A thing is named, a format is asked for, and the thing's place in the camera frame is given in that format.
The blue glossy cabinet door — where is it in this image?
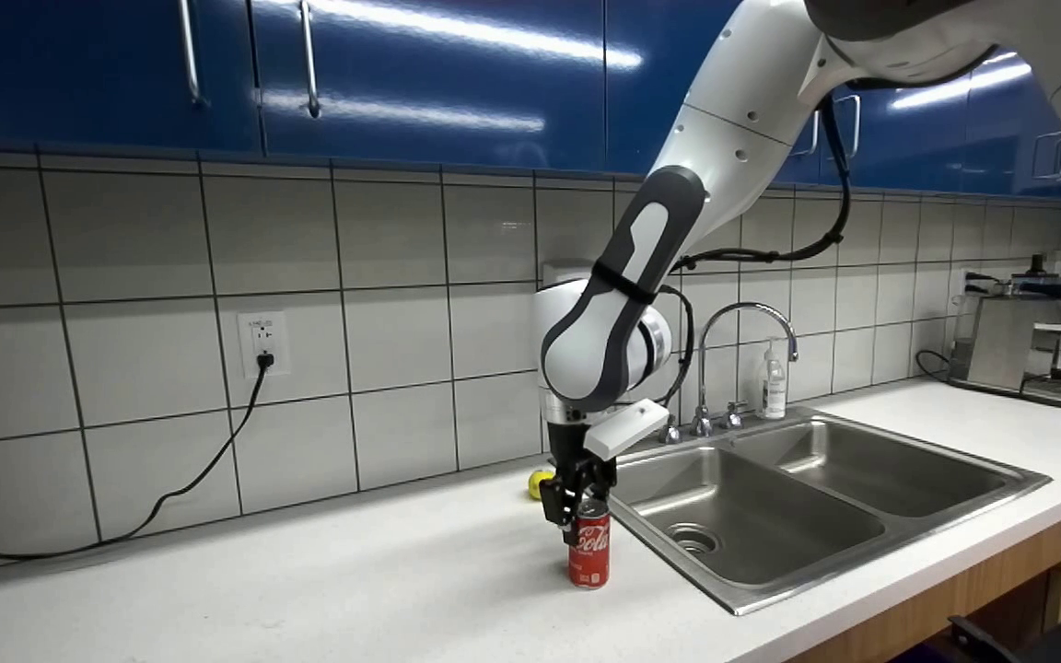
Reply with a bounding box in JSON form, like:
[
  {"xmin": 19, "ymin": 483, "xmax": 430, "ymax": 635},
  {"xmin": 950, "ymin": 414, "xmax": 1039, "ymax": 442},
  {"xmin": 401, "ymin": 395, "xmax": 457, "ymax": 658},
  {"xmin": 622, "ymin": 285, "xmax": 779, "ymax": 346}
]
[
  {"xmin": 1007, "ymin": 103, "xmax": 1061, "ymax": 198},
  {"xmin": 0, "ymin": 0, "xmax": 256, "ymax": 163},
  {"xmin": 247, "ymin": 0, "xmax": 621, "ymax": 176},
  {"xmin": 838, "ymin": 47, "xmax": 1028, "ymax": 196},
  {"xmin": 608, "ymin": 0, "xmax": 849, "ymax": 189}
]

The stainless steel double sink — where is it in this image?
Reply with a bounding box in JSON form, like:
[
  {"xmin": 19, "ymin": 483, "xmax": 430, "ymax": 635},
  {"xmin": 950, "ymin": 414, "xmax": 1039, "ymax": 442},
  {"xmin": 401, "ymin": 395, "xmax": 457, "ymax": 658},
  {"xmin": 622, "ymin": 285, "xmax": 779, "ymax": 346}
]
[{"xmin": 601, "ymin": 408, "xmax": 1059, "ymax": 619}]

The black chair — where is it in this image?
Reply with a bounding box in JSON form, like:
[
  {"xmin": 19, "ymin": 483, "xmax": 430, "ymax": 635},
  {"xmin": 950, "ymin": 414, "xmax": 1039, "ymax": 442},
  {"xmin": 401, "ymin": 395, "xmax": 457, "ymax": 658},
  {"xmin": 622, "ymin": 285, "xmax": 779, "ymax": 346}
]
[{"xmin": 891, "ymin": 611, "xmax": 1061, "ymax": 663}]

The red soda can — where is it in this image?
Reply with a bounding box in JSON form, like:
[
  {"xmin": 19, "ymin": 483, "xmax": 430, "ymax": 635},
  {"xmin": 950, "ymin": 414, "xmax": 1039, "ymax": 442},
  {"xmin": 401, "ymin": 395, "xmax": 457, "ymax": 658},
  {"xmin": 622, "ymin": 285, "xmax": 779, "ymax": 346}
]
[{"xmin": 565, "ymin": 507, "xmax": 614, "ymax": 593}]

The silver coffee machine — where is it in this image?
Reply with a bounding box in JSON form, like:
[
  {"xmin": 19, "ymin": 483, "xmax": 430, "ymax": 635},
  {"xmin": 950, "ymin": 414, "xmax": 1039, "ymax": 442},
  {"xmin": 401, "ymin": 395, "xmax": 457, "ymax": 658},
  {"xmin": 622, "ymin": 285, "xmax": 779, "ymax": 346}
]
[{"xmin": 950, "ymin": 249, "xmax": 1061, "ymax": 408}]

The white wall outlet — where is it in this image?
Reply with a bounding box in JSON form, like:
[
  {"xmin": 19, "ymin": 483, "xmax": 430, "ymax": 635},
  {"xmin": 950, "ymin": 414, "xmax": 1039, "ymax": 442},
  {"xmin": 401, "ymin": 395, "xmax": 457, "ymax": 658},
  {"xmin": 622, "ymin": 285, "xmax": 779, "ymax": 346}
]
[{"xmin": 237, "ymin": 311, "xmax": 294, "ymax": 382}]

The black power cord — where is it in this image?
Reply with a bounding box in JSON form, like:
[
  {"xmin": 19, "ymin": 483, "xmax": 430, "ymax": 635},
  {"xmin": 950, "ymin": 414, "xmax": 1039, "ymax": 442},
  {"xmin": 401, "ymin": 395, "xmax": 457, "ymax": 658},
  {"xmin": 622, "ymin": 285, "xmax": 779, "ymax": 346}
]
[{"xmin": 0, "ymin": 350, "xmax": 279, "ymax": 568}]

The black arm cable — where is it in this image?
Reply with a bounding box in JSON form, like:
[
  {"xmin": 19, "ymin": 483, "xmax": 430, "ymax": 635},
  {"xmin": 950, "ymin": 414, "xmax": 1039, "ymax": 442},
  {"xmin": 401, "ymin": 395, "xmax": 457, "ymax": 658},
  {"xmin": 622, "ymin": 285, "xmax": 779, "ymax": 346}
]
[{"xmin": 656, "ymin": 88, "xmax": 862, "ymax": 408}]

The yellow lemon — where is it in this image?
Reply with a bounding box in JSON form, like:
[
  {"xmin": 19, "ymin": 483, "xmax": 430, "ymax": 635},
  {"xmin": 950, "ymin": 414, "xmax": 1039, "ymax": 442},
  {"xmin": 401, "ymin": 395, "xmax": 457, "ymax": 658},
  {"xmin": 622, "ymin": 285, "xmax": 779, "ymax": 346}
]
[{"xmin": 522, "ymin": 462, "xmax": 559, "ymax": 505}]

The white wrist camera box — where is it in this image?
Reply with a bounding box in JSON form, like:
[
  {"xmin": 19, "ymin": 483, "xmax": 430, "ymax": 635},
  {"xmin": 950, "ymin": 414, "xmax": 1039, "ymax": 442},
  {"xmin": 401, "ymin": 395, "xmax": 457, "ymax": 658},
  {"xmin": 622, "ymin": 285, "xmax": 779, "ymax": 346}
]
[{"xmin": 579, "ymin": 397, "xmax": 676, "ymax": 463}]

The chrome gooseneck faucet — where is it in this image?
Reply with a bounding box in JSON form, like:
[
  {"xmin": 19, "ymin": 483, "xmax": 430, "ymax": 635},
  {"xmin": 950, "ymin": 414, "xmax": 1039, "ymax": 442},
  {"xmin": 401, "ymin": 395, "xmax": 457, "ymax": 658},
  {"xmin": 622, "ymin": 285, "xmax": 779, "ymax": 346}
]
[{"xmin": 689, "ymin": 298, "xmax": 803, "ymax": 435}]

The clear pump soap bottle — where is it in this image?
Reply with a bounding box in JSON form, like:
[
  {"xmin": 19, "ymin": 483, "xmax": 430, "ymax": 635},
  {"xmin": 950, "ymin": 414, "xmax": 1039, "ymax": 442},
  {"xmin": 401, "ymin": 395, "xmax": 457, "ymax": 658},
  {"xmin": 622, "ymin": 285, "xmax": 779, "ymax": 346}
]
[{"xmin": 758, "ymin": 346, "xmax": 794, "ymax": 425}]

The black coffee machine cord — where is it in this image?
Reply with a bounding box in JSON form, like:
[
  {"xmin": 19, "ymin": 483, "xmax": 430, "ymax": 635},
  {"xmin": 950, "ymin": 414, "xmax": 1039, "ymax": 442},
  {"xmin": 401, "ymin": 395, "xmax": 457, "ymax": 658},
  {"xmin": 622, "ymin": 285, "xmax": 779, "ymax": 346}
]
[{"xmin": 915, "ymin": 346, "xmax": 964, "ymax": 387}]

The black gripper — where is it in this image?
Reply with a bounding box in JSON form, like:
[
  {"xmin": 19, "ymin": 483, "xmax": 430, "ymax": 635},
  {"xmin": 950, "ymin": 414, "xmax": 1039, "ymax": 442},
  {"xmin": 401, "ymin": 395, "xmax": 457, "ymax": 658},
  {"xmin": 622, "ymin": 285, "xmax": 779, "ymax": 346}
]
[{"xmin": 539, "ymin": 415, "xmax": 621, "ymax": 532}]

